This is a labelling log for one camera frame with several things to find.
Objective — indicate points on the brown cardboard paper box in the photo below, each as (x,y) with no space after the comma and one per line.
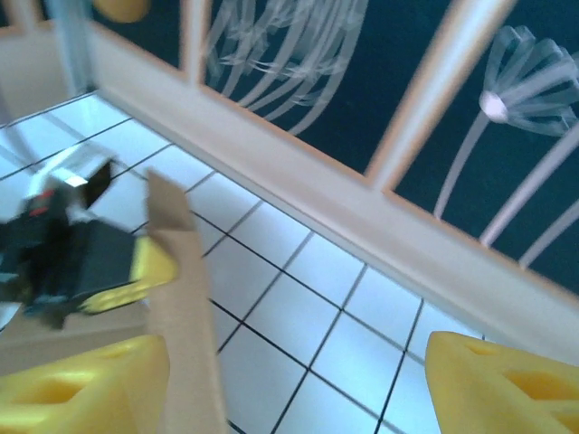
(181,271)

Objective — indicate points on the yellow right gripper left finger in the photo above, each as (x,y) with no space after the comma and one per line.
(113,370)

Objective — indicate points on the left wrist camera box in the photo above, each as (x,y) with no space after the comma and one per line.
(98,186)

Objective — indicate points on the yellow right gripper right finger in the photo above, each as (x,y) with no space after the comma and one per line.
(475,389)

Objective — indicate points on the aluminium corner post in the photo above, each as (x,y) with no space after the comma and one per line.
(74,45)

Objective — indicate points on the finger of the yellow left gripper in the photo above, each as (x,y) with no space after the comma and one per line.
(115,298)
(156,267)

